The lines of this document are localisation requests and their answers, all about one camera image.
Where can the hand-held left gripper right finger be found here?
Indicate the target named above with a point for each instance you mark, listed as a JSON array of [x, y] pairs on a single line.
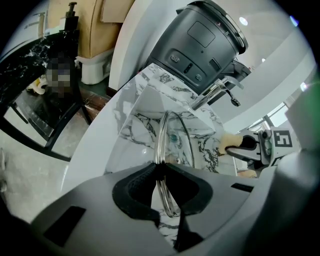
[[220, 200]]

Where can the black pump soap dispenser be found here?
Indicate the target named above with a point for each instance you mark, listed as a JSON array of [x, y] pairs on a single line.
[[72, 22]]

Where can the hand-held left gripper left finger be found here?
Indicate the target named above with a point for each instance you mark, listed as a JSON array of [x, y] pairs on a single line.
[[100, 220]]

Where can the white marble sink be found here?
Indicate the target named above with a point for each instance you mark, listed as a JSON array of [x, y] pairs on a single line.
[[135, 105]]

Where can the black marble table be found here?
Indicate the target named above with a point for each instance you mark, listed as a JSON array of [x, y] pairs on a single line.
[[22, 60]]

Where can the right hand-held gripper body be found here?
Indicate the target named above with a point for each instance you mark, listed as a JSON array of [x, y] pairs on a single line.
[[275, 150]]

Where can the beige loofah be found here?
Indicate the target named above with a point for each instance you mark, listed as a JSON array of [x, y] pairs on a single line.
[[228, 142]]

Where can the large cardboard box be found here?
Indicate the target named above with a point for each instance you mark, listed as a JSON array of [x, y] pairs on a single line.
[[105, 37]]

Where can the chrome sink faucet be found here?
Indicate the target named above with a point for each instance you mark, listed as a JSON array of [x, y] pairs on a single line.
[[210, 93]]

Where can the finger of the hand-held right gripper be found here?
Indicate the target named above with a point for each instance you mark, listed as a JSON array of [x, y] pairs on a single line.
[[253, 133], [247, 155]]

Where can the white plastic bucket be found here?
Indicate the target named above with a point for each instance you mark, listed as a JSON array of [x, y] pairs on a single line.
[[95, 70]]

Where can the black round appliance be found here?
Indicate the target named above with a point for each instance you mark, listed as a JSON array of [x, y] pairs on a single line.
[[195, 50]]

